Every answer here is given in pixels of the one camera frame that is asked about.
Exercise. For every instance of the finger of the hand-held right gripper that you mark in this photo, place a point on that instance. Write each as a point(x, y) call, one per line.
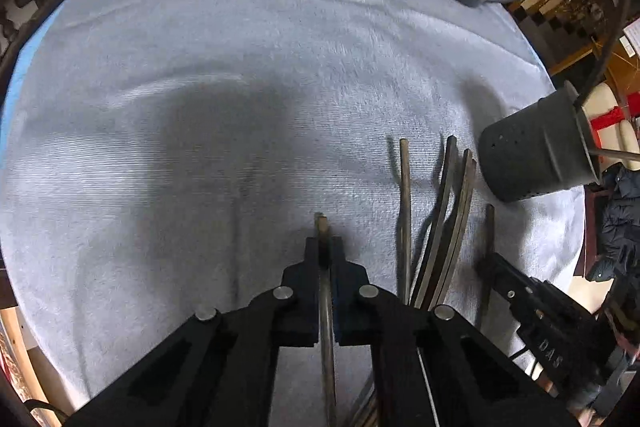
point(510, 279)

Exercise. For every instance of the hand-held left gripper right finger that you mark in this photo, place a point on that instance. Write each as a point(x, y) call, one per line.
point(341, 297)

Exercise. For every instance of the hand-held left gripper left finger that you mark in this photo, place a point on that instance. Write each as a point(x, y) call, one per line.
point(310, 287)

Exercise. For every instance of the dark grey utensil holder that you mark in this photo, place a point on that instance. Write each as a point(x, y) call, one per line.
point(535, 152)

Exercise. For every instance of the dark padded jacket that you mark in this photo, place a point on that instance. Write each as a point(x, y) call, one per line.
point(617, 217)

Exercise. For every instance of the red ribbon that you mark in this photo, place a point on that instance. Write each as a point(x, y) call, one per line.
point(610, 117)

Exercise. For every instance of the cream chair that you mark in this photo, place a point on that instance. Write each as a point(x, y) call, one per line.
point(607, 99)

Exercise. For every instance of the grey cloth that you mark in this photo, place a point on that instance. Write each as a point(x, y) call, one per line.
point(200, 57)

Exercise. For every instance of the wooden staircase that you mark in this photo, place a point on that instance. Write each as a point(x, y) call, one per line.
point(560, 22)

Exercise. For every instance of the blue cloth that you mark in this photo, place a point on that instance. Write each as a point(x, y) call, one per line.
point(20, 72)

